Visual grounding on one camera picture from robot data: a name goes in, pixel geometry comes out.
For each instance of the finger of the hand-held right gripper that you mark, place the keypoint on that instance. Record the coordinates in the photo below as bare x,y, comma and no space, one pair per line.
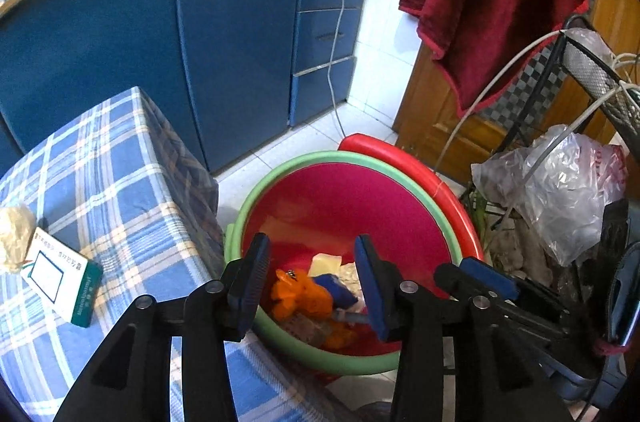
490,277
450,279

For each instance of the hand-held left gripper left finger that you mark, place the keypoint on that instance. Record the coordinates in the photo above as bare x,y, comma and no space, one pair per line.
252,292

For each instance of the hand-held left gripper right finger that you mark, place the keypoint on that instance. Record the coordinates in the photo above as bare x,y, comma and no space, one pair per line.
375,302

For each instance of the white tissue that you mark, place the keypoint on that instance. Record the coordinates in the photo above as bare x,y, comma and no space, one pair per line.
15,237
351,277

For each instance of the blue cloth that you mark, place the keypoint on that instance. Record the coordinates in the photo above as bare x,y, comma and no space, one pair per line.
337,292

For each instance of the orange plastic bag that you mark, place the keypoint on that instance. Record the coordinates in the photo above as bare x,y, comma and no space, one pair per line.
300,297
340,336

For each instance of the red basin with green rim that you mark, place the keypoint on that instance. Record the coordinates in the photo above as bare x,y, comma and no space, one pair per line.
350,202

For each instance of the white curved tube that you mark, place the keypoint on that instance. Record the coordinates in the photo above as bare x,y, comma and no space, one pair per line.
450,138
530,172

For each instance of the clear plastic bag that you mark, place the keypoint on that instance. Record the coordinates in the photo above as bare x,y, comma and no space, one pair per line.
565,182

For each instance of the red outer basin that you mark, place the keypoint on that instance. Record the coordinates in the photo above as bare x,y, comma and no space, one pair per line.
400,152

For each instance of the blue plaid tablecloth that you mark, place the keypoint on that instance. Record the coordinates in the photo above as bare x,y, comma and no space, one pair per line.
125,182

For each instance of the wooden door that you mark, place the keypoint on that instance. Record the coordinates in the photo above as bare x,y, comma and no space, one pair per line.
425,112

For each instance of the black white checkered cloth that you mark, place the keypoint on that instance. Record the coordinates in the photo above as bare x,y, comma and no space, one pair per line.
530,87

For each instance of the teal medicine box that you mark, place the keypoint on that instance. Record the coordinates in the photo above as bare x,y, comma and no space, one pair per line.
55,277

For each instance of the black metal rack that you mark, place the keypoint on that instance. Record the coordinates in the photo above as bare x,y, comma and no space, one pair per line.
600,72

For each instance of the blue kitchen base cabinet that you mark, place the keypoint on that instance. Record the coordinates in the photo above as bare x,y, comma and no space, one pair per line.
125,52

